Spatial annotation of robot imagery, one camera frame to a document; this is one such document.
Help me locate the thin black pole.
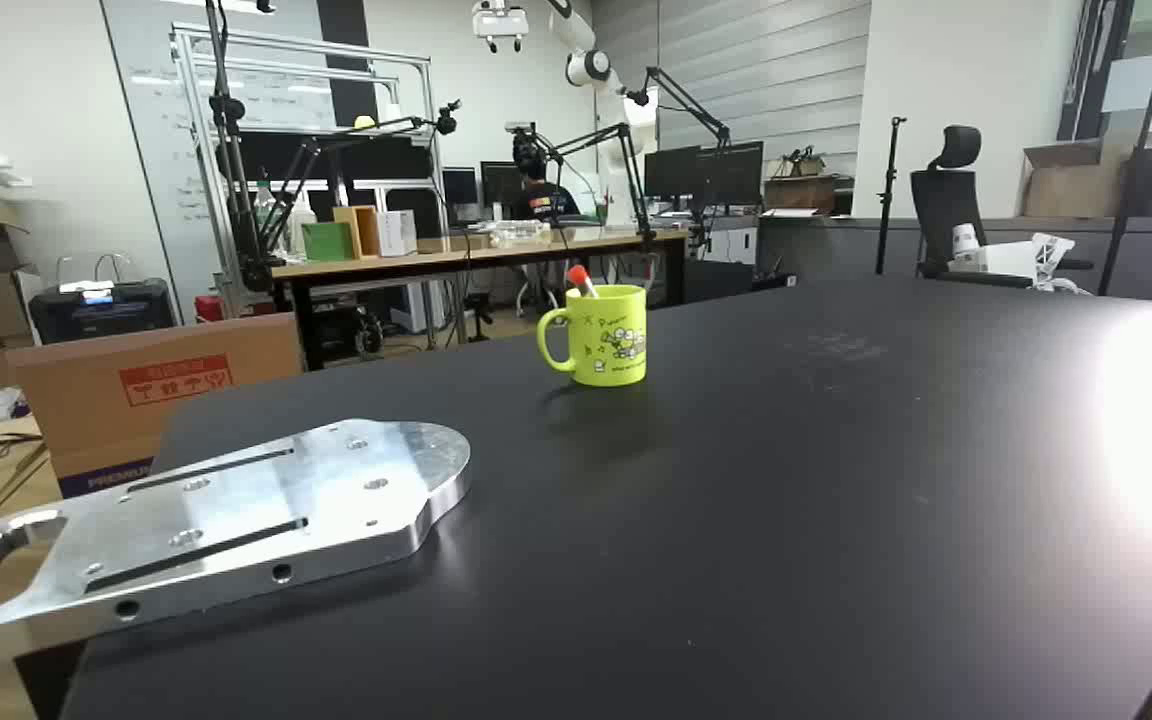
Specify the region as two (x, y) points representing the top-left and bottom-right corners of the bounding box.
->
(1091, 0), (1152, 302)

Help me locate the small potted plant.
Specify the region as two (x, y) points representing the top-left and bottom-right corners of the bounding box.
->
(781, 144), (830, 185)

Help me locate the whiteboard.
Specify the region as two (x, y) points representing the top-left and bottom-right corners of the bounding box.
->
(94, 0), (443, 318)

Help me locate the open cardboard box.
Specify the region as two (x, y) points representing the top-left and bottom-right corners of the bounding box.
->
(1021, 138), (1126, 224)

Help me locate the white plastic bag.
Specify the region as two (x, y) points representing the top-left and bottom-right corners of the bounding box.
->
(948, 222), (1078, 292)

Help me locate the orange box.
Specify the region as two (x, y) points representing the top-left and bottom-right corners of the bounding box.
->
(331, 203), (383, 265)

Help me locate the aluminium mounting plate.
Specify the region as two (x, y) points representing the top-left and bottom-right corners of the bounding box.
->
(0, 415), (476, 658)

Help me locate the black office chair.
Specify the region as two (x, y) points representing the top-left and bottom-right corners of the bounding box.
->
(908, 121), (995, 285)

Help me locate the green box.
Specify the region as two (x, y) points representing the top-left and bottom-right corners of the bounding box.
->
(301, 215), (355, 265)

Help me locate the black camera stand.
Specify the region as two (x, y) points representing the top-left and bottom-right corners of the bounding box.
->
(198, 0), (465, 302)

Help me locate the black computer monitor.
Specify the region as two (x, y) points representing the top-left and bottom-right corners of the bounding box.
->
(639, 141), (766, 211)

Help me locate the wooden desk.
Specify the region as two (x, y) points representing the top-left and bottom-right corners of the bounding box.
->
(268, 224), (692, 374)

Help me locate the white ceiling device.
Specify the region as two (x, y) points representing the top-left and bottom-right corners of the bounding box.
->
(467, 0), (537, 55)

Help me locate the yellow printed mug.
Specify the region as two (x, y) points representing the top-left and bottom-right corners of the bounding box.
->
(531, 280), (651, 393)

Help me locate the white box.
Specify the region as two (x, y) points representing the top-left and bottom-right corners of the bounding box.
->
(373, 210), (421, 260)

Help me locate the black tripod pole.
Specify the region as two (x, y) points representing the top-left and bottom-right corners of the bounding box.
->
(873, 114), (910, 280)

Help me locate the black printer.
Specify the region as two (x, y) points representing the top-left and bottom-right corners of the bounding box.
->
(24, 276), (181, 345)

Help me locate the cardboard box with red label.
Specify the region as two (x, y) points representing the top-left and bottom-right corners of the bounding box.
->
(4, 308), (309, 502)

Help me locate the wide black monitor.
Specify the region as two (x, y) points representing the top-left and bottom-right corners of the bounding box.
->
(234, 128), (434, 188)

